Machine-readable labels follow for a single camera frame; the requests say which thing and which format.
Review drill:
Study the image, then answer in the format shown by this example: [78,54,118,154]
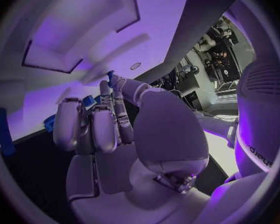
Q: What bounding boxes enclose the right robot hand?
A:
[52,74,211,224]

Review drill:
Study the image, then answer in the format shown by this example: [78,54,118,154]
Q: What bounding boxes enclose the blue peg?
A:
[106,70,116,89]

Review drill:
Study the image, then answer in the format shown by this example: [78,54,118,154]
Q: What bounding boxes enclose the white task board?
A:
[0,0,194,146]

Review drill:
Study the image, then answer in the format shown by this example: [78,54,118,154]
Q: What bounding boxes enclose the blue block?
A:
[82,95,103,109]

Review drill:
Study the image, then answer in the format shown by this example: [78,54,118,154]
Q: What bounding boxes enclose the cluttered workshop desk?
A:
[153,15,241,112]

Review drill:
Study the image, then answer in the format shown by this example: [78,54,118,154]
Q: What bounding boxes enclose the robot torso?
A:
[233,59,280,175]

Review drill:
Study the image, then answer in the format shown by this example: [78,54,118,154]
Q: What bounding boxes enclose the blue gear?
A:
[43,113,57,133]

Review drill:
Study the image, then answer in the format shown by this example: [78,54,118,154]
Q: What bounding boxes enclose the blue long cylinder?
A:
[0,107,16,157]

